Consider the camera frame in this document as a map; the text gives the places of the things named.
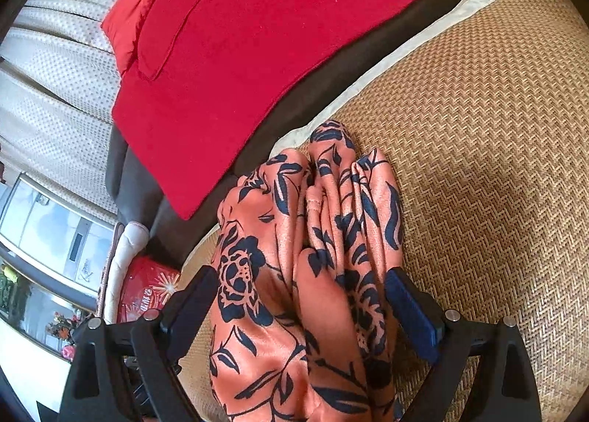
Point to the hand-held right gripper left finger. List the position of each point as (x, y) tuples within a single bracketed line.
[(191, 307)]

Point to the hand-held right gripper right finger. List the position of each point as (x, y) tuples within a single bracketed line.
[(409, 307)]

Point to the orange floral shirt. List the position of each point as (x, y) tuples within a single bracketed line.
[(299, 288)]

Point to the red tin box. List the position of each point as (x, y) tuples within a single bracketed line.
[(147, 284)]

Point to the white rolled cloth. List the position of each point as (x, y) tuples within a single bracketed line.
[(129, 242)]

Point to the brown leather sofa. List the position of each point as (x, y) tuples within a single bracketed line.
[(138, 192)]

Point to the red flower bouquet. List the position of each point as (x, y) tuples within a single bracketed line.
[(62, 332)]

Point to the white standing air conditioner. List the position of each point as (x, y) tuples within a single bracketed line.
[(55, 229)]

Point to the woven straw mat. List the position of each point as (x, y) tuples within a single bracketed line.
[(483, 150)]

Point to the beige dotted curtain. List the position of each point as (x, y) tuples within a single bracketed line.
[(60, 72)]

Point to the red blanket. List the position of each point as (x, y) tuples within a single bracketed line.
[(276, 45)]

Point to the red cushion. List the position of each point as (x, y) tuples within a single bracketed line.
[(129, 22)]

